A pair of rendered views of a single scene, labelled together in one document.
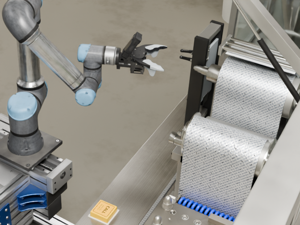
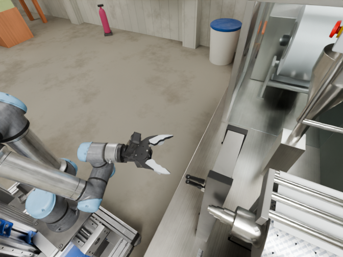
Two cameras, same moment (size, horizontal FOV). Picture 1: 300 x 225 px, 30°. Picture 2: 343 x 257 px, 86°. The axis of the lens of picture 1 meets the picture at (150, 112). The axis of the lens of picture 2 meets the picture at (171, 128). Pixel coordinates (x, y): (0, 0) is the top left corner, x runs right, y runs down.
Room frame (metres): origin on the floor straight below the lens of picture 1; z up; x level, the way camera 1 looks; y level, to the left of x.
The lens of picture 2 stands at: (1.55, -0.09, 1.79)
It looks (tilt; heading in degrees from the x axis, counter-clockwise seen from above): 48 degrees down; 5
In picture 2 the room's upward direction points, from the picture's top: 4 degrees counter-clockwise
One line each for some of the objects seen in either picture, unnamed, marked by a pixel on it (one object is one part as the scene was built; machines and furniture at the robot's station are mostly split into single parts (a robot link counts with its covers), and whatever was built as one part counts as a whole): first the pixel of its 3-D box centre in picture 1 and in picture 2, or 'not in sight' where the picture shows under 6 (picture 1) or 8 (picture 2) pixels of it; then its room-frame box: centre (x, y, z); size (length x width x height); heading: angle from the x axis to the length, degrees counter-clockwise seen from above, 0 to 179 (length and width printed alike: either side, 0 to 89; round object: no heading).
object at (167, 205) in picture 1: (167, 201); not in sight; (1.31, -0.08, 1.05); 0.04 x 0.04 x 0.04
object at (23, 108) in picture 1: (23, 111); (47, 203); (1.83, 0.52, 0.98); 0.13 x 0.12 x 0.14; 177
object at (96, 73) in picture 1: (91, 77); (102, 169); (1.92, 0.25, 1.12); 0.11 x 0.08 x 0.11; 177
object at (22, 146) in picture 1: (24, 135); (59, 212); (1.82, 0.52, 0.87); 0.15 x 0.15 x 0.10
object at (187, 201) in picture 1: (208, 212); not in sight; (1.30, -0.22, 1.03); 0.21 x 0.04 x 0.03; 65
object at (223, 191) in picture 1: (213, 189); not in sight; (1.32, -0.22, 1.11); 0.23 x 0.01 x 0.18; 65
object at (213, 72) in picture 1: (217, 74); (247, 225); (1.66, -0.23, 1.33); 0.06 x 0.06 x 0.06; 65
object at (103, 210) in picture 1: (103, 211); not in sight; (1.38, 0.14, 0.91); 0.07 x 0.07 x 0.02; 65
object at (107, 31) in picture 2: not in sight; (104, 20); (6.27, 1.71, 0.32); 0.28 x 0.27 x 0.63; 61
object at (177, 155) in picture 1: (180, 168); not in sight; (1.48, -0.12, 1.05); 0.06 x 0.05 x 0.31; 65
